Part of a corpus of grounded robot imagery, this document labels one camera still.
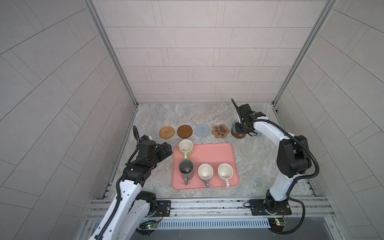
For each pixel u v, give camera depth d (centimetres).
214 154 91
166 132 99
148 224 70
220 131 99
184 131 99
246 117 68
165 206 72
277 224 68
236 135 94
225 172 81
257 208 72
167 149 68
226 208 73
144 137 68
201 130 102
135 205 59
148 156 55
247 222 124
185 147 86
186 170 81
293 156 48
